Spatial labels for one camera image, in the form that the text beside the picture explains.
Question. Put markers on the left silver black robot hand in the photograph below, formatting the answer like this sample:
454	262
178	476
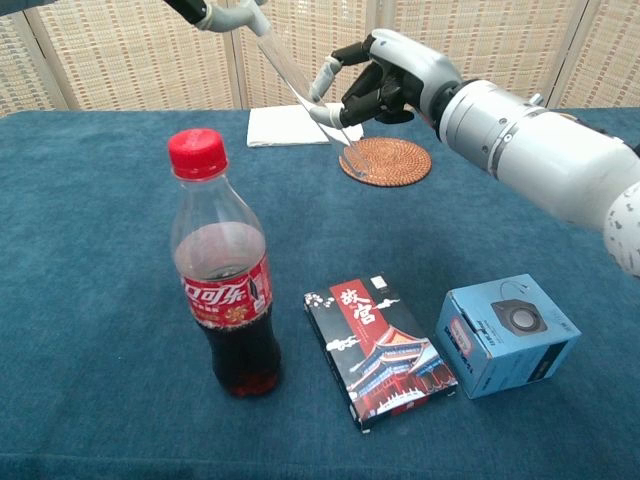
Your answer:
220	17

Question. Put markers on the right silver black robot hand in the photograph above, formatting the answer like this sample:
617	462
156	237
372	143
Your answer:
410	75

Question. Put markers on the clear glass test tube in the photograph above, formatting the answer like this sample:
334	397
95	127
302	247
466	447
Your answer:
287	70

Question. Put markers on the round woven brown coaster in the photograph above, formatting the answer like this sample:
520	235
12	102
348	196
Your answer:
395	165

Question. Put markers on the bamboo folding screen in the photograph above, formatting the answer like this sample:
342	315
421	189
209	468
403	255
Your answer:
125	65

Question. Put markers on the white folded cloth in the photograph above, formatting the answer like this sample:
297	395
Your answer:
280	127

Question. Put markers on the black red card box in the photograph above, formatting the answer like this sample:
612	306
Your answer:
380	350

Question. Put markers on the light blue speaker box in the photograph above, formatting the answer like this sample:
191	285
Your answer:
505	340

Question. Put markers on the cola bottle with red cap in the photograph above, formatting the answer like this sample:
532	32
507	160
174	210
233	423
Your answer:
230	300

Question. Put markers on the dark blue table cloth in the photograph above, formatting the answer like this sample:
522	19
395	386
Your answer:
100	325

